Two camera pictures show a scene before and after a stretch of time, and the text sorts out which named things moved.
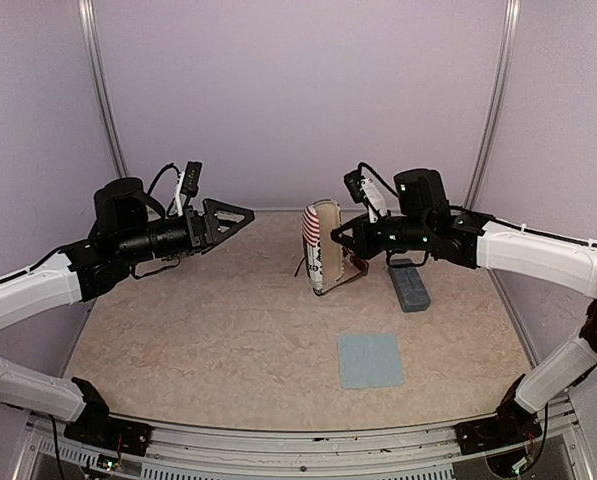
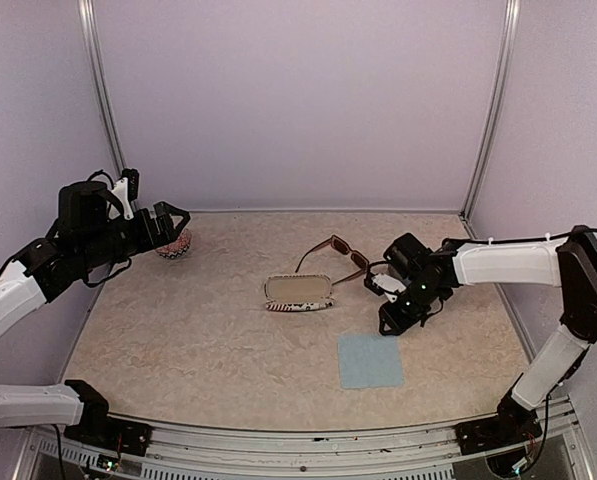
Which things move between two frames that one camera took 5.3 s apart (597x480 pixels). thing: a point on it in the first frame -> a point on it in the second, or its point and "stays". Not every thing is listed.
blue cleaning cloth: x=369 y=360 stays
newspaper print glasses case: x=323 y=254 -> x=298 y=292
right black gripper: x=362 y=244 -> x=396 y=322
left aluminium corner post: x=91 y=32 stays
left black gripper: x=202 y=231 -> x=148 y=232
